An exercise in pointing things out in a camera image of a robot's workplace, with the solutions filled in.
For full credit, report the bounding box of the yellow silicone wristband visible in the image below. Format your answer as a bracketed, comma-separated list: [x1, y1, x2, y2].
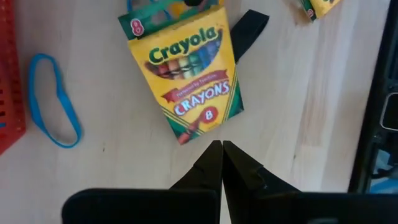
[169, 0, 218, 13]

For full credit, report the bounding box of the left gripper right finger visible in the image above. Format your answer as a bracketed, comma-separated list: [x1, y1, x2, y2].
[222, 139, 301, 224]

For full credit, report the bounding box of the red plastic basket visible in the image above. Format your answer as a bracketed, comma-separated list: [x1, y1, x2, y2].
[0, 0, 27, 156]

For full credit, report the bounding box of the black aluminium table frame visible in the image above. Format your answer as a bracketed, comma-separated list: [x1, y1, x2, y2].
[348, 0, 398, 194]

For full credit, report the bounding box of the small black block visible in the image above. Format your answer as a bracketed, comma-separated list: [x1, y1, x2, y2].
[229, 9, 271, 65]

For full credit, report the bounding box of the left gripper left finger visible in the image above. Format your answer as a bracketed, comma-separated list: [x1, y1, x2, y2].
[169, 139, 224, 191]

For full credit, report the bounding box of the Crayola crayon box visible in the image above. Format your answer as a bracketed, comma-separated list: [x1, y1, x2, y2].
[298, 0, 343, 22]
[117, 0, 245, 146]

